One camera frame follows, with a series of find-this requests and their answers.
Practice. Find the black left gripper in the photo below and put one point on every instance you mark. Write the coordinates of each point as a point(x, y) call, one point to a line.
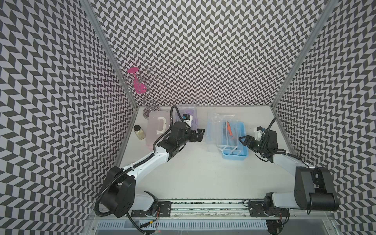
point(195, 139)

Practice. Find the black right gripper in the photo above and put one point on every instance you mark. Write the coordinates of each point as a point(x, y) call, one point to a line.
point(247, 137)

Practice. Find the pink toolbox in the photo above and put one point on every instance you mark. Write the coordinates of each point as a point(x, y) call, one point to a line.
point(158, 123)

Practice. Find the blue toolbox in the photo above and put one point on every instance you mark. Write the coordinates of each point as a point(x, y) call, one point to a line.
point(218, 140)

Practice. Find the purple toolbox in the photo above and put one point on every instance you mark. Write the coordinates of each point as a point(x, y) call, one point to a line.
point(191, 110)

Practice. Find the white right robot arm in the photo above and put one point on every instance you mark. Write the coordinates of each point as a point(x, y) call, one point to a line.
point(314, 188)

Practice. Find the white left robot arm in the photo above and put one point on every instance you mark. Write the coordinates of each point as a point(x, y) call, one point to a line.
point(118, 194)

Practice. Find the glass jar black lid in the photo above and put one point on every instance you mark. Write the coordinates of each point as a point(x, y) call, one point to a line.
point(139, 132)

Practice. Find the pink glass on rack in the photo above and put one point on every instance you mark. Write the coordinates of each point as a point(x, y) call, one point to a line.
point(140, 88)

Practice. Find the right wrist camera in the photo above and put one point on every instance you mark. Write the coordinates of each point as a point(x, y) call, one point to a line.
point(259, 133)

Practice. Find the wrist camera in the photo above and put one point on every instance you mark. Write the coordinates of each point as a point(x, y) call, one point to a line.
point(187, 119)
point(259, 133)

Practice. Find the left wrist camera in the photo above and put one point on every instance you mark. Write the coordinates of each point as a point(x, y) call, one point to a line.
point(187, 119)

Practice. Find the orange handled screwdriver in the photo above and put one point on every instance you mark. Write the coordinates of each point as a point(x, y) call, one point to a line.
point(229, 129)

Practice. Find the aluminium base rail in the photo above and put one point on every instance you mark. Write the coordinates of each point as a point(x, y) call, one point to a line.
point(215, 217)

